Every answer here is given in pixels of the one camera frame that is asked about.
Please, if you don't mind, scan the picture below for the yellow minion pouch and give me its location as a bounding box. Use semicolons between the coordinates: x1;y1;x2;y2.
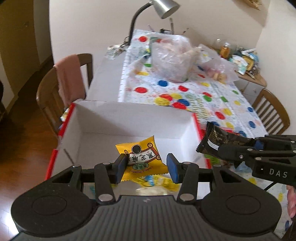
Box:
132;175;180;192

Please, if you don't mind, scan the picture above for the black snack packet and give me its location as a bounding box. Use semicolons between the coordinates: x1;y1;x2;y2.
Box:
196;122;255;158

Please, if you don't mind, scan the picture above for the yellow sesame snack packet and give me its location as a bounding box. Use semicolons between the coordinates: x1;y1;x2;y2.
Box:
115;136;168;181

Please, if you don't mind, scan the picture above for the cream white snack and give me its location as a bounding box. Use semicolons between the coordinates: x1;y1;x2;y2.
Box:
136;186;169;196

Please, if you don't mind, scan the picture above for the person's right hand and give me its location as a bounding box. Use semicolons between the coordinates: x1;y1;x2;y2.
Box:
287;185;296;218

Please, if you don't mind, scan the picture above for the wooden slatted chair right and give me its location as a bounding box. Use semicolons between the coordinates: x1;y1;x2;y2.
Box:
252;88;290;135

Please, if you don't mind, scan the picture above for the red and white cardboard box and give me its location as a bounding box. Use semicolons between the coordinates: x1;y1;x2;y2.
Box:
47;101;208;178

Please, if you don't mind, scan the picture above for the white cabinet with wood top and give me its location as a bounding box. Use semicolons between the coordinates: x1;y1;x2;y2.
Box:
234;72;267;104

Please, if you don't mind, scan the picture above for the small clear bag with pastries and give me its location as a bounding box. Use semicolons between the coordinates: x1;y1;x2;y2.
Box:
196;44;238;84

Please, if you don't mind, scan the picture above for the tissue box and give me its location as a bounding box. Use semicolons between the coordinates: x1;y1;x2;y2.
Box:
230;55;248;75

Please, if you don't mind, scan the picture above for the wooden chair with pink towel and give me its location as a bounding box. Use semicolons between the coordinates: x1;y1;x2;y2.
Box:
36;53;93;135

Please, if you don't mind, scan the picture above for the glass jar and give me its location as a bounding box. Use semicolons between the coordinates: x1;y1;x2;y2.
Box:
212;38;231;54

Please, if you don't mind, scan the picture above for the orange liquid bottle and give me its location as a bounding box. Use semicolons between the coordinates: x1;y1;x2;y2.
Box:
219;43;231;59

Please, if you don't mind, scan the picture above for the pink towel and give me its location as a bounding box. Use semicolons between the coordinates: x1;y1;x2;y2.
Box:
54;54;86;107

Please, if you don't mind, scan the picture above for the large clear plastic bag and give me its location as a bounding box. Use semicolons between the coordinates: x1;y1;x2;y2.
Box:
149;35;201;83

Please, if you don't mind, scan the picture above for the keys and clutter on table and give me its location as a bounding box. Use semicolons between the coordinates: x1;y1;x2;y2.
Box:
104;44;125;60

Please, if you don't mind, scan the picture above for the wooden door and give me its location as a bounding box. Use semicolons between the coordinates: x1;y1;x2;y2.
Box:
1;1;40;94

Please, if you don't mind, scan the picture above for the silver desk lamp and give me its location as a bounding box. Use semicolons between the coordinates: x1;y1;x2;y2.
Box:
124;0;180;46

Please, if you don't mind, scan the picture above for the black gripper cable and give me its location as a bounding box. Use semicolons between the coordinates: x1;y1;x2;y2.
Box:
263;181;278;192

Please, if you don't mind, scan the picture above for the wooden wall shelf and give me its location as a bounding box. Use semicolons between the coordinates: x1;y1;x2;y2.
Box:
242;0;262;10

